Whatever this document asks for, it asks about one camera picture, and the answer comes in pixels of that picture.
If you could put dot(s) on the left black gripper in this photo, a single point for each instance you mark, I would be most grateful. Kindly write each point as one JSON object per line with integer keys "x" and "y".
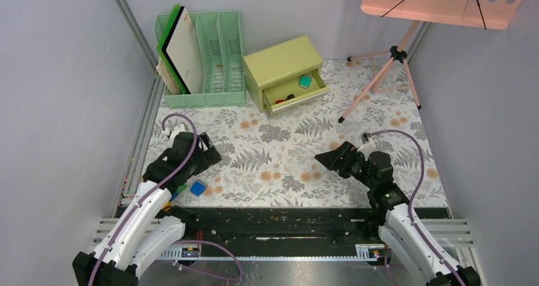
{"x": 209, "y": 157}

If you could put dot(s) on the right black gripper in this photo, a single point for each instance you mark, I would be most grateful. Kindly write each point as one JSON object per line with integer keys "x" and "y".
{"x": 332, "y": 159}

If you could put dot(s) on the red black stamp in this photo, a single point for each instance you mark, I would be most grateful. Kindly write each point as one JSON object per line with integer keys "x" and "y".
{"x": 289, "y": 97}

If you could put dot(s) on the green cube block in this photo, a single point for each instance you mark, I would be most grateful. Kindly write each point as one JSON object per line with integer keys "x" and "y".
{"x": 305, "y": 81}

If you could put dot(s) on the purple cartoon book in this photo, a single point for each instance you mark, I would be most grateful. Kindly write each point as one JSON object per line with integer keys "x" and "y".
{"x": 166, "y": 80}

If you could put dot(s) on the green Treehouse book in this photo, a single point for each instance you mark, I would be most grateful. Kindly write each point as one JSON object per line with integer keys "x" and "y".
{"x": 163, "y": 82}

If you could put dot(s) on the yellow-green drawer cabinet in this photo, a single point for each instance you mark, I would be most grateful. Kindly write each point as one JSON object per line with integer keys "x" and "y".
{"x": 273, "y": 73}

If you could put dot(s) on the white perforated board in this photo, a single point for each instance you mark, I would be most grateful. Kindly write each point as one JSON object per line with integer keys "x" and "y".
{"x": 186, "y": 54}

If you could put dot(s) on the green clip file folder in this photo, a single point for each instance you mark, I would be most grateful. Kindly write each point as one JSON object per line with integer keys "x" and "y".
{"x": 167, "y": 31}

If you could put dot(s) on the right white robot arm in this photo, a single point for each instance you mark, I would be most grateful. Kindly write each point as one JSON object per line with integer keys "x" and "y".
{"x": 394, "y": 219}

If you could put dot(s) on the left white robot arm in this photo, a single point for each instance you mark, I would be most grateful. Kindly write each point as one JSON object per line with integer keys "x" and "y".
{"x": 123, "y": 256}

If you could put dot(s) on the small blue cap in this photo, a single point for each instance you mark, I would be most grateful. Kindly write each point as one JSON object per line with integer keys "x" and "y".
{"x": 198, "y": 187}

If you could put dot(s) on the green small block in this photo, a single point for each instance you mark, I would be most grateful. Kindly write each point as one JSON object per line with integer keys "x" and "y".
{"x": 181, "y": 188}

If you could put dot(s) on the blue block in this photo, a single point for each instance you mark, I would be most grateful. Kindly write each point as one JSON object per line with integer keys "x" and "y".
{"x": 175, "y": 195}

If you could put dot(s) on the floral table mat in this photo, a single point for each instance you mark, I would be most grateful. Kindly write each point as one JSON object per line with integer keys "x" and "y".
{"x": 268, "y": 160}

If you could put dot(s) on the mint green file organizer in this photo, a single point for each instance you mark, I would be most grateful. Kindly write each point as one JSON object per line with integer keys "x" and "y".
{"x": 221, "y": 43}

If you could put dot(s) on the pink music stand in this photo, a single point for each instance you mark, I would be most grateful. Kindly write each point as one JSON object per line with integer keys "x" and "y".
{"x": 486, "y": 14}

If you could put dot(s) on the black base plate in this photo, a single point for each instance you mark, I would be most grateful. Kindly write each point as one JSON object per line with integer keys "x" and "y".
{"x": 277, "y": 232}

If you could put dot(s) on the aluminium rail frame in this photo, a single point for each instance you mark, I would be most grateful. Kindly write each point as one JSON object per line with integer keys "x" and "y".
{"x": 134, "y": 160}

